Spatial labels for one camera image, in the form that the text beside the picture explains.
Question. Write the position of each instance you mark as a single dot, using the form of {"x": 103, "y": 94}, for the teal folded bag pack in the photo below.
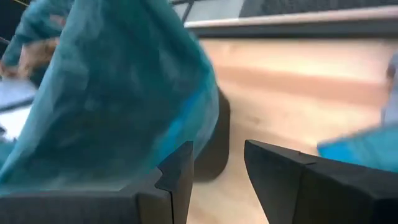
{"x": 367, "y": 149}

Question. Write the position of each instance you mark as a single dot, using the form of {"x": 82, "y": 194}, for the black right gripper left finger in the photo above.
{"x": 93, "y": 208}

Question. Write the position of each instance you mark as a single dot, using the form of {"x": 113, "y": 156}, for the black plastic trash bin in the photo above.
{"x": 217, "y": 140}

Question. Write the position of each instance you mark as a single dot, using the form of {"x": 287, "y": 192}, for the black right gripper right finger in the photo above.
{"x": 326, "y": 193}

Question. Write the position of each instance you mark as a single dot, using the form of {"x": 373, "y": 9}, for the teal plastic trash bag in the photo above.
{"x": 124, "y": 93}

